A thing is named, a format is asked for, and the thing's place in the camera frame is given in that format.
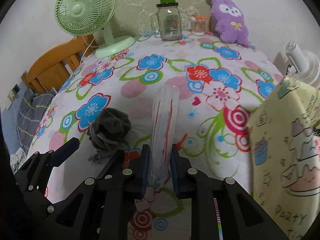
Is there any grey drawstring pouch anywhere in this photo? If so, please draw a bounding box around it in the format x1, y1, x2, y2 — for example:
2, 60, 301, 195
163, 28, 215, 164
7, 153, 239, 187
87, 108, 132, 163

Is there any clear plastic bag red print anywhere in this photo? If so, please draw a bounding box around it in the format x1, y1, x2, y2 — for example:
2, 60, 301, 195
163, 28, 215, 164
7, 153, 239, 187
148, 85, 180, 190

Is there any white crumpled cloth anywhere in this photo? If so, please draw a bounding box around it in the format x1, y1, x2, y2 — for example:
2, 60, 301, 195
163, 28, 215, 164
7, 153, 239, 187
10, 147, 27, 173

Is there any blue plaid bedding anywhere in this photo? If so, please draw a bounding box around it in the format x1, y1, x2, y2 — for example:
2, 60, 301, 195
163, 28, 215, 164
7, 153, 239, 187
17, 88, 57, 154

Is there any wooden bed headboard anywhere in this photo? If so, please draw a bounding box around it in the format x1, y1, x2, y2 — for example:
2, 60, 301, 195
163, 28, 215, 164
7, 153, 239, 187
21, 35, 96, 93

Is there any floral tablecloth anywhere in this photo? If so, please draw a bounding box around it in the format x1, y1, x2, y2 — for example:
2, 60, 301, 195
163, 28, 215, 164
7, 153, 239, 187
24, 34, 286, 239

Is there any yellow patterned storage box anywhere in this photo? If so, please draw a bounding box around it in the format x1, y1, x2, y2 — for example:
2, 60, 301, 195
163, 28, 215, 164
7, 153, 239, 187
247, 77, 319, 239

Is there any green desk fan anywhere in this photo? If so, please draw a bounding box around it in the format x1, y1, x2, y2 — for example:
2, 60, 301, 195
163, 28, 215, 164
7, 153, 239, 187
55, 0, 136, 58

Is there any glass jar black lid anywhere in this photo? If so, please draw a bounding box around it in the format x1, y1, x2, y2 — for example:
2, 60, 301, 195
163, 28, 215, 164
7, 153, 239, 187
150, 2, 182, 41

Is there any cotton swab container orange lid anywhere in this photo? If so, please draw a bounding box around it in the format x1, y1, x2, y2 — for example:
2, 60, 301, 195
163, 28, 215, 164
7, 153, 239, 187
190, 16, 210, 36

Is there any purple plush bunny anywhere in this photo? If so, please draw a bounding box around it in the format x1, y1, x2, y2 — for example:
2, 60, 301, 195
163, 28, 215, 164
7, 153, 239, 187
211, 0, 249, 47

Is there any white standing fan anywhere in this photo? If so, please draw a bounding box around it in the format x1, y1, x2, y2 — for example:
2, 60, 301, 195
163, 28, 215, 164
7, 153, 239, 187
284, 41, 319, 89

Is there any wall power socket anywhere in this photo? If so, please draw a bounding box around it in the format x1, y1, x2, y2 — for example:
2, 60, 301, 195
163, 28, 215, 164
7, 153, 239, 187
8, 84, 21, 102

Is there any green patterned wall board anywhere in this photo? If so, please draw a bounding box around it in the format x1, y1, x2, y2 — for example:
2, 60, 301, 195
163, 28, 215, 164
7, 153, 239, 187
110, 0, 210, 37

